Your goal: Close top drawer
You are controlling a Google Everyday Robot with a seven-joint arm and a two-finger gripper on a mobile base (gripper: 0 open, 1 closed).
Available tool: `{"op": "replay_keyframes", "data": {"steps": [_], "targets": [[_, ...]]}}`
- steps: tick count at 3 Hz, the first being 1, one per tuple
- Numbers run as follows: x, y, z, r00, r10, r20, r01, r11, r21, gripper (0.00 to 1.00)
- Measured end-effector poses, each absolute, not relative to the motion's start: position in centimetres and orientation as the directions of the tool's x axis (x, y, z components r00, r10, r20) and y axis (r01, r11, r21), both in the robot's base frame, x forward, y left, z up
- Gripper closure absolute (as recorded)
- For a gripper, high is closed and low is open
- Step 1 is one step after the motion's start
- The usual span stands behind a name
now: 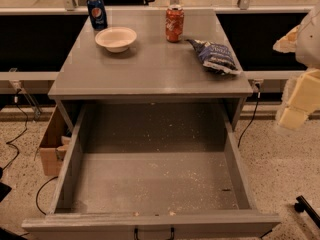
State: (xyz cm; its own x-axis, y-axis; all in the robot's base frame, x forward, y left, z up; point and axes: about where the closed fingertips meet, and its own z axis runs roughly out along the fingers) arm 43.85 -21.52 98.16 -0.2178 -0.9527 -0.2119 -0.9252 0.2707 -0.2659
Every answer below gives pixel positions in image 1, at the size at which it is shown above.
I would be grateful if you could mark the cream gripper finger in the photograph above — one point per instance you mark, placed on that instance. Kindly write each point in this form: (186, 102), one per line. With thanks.
(301, 97)

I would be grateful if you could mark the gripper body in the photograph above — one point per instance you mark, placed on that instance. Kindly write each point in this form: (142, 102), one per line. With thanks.
(309, 42)

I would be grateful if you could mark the grey top drawer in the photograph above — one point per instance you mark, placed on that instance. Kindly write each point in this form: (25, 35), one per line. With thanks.
(169, 171)

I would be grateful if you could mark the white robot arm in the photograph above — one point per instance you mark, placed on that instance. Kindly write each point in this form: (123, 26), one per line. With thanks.
(308, 40)

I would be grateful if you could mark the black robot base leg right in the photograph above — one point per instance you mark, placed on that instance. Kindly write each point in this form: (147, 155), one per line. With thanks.
(302, 205)

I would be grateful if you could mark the grey drawer cabinet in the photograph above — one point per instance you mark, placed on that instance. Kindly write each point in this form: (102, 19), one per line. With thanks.
(152, 69)

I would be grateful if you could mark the blue chip bag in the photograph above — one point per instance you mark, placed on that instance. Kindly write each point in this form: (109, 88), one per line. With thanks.
(214, 57)

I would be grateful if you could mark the orange soda can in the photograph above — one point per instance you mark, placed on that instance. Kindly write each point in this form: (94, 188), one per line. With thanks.
(174, 23)

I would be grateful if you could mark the white bowl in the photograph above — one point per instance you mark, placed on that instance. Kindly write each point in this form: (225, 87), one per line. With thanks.
(116, 39)

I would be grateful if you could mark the blue Pepsi can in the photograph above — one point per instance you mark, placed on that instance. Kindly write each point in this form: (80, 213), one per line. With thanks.
(97, 14)

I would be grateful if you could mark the cardboard box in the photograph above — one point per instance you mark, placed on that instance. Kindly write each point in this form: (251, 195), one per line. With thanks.
(54, 144)

